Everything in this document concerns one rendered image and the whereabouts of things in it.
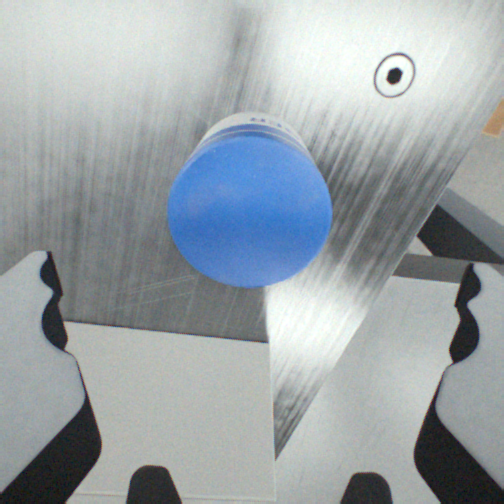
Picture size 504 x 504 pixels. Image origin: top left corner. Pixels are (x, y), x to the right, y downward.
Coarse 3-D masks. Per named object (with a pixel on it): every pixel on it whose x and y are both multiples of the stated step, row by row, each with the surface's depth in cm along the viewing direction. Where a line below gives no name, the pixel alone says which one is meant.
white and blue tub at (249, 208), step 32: (224, 128) 16; (256, 128) 15; (288, 128) 18; (192, 160) 14; (224, 160) 14; (256, 160) 14; (288, 160) 13; (192, 192) 14; (224, 192) 14; (256, 192) 14; (288, 192) 14; (320, 192) 14; (192, 224) 15; (224, 224) 15; (256, 224) 15; (288, 224) 15; (320, 224) 15; (192, 256) 16; (224, 256) 16; (256, 256) 16; (288, 256) 16
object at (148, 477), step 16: (144, 480) 5; (160, 480) 5; (352, 480) 5; (368, 480) 5; (384, 480) 5; (128, 496) 5; (144, 496) 5; (160, 496) 5; (176, 496) 5; (352, 496) 5; (368, 496) 5; (384, 496) 5
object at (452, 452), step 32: (480, 288) 9; (480, 320) 8; (480, 352) 7; (448, 384) 7; (480, 384) 7; (448, 416) 6; (480, 416) 6; (416, 448) 7; (448, 448) 6; (480, 448) 6; (448, 480) 6; (480, 480) 5
